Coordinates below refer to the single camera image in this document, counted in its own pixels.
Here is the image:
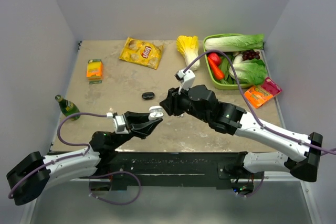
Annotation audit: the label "black base mount frame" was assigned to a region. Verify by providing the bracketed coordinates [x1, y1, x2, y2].
[108, 151, 262, 193]

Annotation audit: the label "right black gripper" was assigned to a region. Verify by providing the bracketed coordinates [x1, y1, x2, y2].
[160, 82, 210, 123]

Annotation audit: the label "red pepper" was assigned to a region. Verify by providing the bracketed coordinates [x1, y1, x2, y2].
[208, 52, 222, 66]

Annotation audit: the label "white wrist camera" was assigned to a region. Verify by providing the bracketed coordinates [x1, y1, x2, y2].
[106, 112, 128, 134]
[175, 69, 196, 94]

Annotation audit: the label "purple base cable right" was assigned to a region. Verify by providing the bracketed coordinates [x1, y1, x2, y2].
[235, 174, 265, 198]

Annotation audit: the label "green plastic basket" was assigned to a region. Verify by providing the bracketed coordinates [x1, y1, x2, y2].
[203, 33, 266, 90]

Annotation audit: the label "dark green spinach leaves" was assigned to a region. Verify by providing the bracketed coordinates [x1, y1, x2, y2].
[219, 54, 243, 84]

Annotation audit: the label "green glass bottle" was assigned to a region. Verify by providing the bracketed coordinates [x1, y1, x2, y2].
[55, 94, 80, 116]

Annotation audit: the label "white earbud charging case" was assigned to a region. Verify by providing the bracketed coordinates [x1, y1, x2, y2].
[148, 105, 164, 121]

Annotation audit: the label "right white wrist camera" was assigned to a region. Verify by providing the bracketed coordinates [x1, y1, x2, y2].
[175, 69, 196, 94]

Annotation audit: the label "green lettuce head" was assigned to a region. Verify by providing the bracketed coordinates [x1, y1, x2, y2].
[229, 59, 267, 85]

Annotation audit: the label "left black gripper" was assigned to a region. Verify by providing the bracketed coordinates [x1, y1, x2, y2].
[111, 111, 162, 150]

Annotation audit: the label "dark purple grapes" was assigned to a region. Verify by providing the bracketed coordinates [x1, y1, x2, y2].
[242, 49, 260, 61]

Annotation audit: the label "black earbud charging case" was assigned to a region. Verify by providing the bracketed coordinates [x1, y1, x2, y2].
[141, 92, 155, 100]

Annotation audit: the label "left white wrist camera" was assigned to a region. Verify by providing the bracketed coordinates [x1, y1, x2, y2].
[106, 112, 128, 134]

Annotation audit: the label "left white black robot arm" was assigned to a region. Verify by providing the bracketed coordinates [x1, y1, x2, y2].
[6, 106, 164, 206]

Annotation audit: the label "yellow napa cabbage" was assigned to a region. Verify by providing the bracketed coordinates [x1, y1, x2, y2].
[176, 35, 199, 66]

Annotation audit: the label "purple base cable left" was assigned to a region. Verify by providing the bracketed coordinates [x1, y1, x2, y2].
[88, 169, 143, 205]

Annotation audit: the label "yellow Lays chips bag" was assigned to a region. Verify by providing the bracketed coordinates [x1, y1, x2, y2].
[119, 37, 164, 69]

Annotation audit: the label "long green white cabbage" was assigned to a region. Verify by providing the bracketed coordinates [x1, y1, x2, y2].
[204, 34, 265, 52]

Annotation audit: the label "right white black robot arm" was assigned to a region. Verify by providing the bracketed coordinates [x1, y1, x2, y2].
[160, 85, 323, 183]

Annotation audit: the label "orange pink snack packet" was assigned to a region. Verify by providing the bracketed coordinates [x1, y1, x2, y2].
[244, 77, 282, 108]

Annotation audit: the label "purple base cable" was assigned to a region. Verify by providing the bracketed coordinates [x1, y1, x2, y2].
[235, 174, 265, 198]
[88, 169, 143, 205]

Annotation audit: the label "orange carrot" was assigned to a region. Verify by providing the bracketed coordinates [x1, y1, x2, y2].
[207, 58, 225, 81]

